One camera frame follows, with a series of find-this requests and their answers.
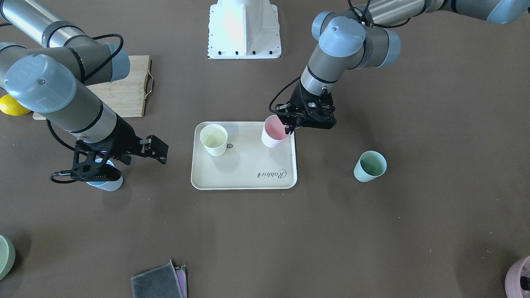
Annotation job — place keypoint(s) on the cream white cup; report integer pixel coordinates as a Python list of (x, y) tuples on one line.
[(214, 138)]

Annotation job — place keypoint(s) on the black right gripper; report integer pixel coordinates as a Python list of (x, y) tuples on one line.
[(123, 140)]

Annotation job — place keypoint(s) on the pink mixing bowl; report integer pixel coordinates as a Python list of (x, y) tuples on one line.
[(517, 279)]

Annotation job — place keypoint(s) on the bamboo cutting board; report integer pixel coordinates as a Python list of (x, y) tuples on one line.
[(128, 97)]

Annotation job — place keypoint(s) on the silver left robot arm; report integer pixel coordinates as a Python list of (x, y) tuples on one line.
[(363, 37)]

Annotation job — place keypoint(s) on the green cup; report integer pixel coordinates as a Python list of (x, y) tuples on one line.
[(370, 165)]

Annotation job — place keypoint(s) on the green bowl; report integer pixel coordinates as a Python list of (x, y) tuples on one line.
[(7, 256)]

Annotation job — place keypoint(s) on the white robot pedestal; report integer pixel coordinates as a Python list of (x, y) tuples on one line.
[(244, 29)]

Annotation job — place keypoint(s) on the cream rabbit tray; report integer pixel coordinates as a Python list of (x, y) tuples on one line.
[(247, 163)]

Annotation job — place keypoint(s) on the grey folded cloth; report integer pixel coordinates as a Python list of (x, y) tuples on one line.
[(167, 281)]

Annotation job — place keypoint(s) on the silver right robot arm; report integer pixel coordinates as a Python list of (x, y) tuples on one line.
[(53, 81)]

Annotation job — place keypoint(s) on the whole lemon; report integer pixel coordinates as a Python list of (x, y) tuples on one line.
[(10, 106)]

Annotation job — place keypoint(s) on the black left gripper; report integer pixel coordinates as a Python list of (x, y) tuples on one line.
[(296, 99)]

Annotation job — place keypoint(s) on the pink cup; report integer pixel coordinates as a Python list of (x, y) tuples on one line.
[(273, 131)]

